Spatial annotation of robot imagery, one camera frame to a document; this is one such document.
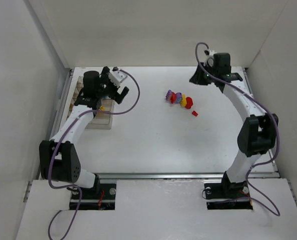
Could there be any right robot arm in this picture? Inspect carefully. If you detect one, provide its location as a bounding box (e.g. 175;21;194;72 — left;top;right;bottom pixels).
189;50;279;200

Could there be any aluminium front rail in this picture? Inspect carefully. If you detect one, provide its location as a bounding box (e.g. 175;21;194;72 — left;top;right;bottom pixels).
39;172;281;180

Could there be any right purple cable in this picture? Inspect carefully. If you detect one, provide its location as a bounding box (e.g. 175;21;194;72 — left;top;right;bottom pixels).
195;42;281;217

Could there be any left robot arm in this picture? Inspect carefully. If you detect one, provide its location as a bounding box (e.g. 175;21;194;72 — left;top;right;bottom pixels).
39;66;129;189

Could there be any red rounded lego brick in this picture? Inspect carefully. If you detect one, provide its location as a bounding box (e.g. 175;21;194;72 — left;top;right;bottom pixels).
185;97;194;109

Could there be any purple flower lego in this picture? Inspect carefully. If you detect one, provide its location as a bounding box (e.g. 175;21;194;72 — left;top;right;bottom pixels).
165;89;173;101

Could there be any yellow lego brick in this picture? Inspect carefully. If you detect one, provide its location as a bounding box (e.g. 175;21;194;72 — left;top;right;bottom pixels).
180;94;187;108

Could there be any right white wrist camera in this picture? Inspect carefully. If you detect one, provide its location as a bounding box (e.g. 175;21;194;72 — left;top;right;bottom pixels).
204;49;216;67

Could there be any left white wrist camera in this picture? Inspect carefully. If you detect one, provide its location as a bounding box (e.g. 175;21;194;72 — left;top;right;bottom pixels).
108;69;128;88

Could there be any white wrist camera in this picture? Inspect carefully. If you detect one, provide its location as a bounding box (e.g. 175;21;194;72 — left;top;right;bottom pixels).
108;69;128;88
204;49;216;67

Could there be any purple cable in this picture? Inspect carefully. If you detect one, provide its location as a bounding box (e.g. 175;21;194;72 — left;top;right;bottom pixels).
47;69;141;240
195;42;281;217

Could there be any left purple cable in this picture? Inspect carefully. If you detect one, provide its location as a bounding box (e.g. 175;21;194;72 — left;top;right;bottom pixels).
47;69;141;240

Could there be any small red lego piece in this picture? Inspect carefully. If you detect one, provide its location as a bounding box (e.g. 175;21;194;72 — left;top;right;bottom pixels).
191;110;198;117

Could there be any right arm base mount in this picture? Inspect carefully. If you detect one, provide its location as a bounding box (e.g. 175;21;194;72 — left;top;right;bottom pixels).
203;181;253;210

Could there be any clear compartment container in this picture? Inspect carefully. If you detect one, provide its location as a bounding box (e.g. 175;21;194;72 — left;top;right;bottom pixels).
64;76;115;130

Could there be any purple round lego brick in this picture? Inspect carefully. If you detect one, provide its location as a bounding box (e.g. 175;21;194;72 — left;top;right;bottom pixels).
175;92;183;104

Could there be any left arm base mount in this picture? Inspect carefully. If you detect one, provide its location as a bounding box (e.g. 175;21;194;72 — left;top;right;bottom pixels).
78;180;117;211

